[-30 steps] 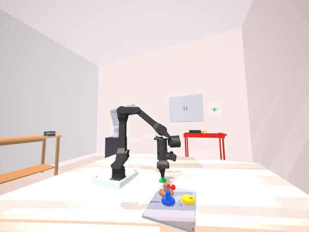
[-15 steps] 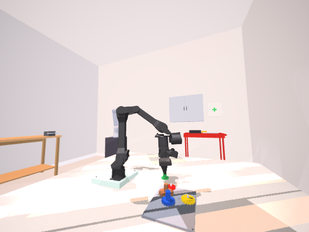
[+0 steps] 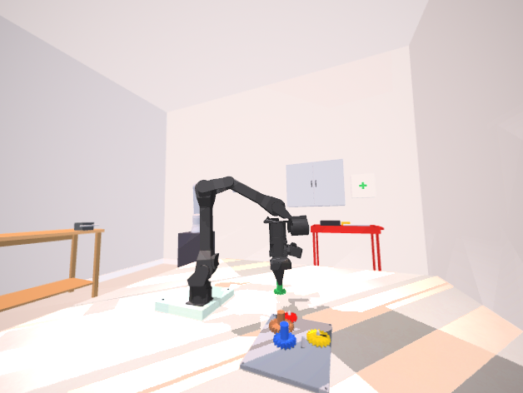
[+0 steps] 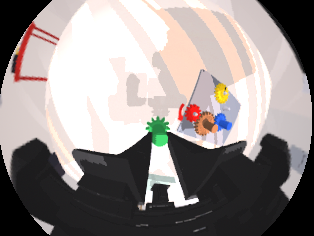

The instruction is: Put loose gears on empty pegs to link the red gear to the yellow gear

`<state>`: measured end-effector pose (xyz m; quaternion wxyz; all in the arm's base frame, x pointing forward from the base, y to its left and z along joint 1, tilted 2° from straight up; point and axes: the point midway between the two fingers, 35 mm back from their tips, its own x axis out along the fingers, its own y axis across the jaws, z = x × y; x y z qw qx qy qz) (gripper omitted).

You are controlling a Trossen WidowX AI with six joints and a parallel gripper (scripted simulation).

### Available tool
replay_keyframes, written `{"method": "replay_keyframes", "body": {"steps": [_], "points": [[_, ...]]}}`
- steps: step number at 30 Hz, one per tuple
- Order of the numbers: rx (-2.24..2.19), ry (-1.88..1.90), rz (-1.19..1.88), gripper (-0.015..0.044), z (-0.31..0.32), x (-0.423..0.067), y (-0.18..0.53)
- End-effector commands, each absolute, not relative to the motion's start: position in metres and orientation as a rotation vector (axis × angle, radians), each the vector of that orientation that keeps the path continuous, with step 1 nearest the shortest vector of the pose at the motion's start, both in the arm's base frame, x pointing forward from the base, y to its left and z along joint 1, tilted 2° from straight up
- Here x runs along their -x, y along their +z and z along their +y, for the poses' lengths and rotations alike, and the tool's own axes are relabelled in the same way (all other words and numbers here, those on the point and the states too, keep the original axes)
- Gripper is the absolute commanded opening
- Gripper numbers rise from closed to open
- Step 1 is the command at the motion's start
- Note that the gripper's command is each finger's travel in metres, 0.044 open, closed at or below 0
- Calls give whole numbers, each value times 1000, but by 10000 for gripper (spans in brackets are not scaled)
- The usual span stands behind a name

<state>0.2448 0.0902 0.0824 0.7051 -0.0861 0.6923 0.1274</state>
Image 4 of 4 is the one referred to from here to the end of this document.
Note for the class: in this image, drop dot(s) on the blue gear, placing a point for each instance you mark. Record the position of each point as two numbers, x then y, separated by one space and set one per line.
221 122

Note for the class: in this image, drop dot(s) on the red gear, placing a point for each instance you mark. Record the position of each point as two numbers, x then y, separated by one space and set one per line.
189 113

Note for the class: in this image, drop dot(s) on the green gear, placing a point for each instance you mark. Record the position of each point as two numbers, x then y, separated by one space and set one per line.
159 130

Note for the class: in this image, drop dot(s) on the yellow gear with black stripe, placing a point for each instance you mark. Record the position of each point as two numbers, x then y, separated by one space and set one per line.
219 90

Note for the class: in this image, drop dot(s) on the orange gear with hub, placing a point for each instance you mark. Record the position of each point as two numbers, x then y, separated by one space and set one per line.
205 124

